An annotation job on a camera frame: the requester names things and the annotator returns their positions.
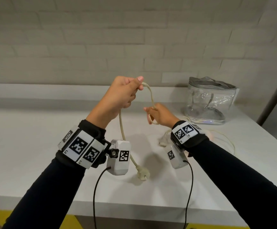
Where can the person's right forearm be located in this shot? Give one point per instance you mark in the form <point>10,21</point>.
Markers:
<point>236,178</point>

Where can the clear plastic zip bag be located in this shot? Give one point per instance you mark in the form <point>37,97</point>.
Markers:
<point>207,102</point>

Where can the black wristband with markers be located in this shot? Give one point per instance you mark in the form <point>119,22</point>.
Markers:
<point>186,133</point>
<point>78,145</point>

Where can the person's left hand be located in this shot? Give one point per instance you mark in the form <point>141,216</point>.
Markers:
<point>114,100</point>

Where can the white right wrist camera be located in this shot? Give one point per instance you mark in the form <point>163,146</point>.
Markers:
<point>176,159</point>

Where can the white pink hair dryer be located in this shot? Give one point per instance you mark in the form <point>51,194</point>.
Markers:
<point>207,136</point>

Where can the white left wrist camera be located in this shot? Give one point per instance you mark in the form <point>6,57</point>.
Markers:
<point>118,164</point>

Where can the person's right hand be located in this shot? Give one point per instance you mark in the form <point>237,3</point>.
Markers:
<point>163,116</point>

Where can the black right wristband with markers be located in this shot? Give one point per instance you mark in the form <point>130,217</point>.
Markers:
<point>186,133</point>

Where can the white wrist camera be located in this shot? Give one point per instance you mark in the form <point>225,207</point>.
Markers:
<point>176,159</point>
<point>118,164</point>

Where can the person's left forearm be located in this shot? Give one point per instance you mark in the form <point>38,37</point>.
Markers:
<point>45,195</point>

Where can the black left wristband with markers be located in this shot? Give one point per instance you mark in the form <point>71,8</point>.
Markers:
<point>78,145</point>

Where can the grey metal pole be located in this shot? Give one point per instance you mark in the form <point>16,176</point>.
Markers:
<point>274,97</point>

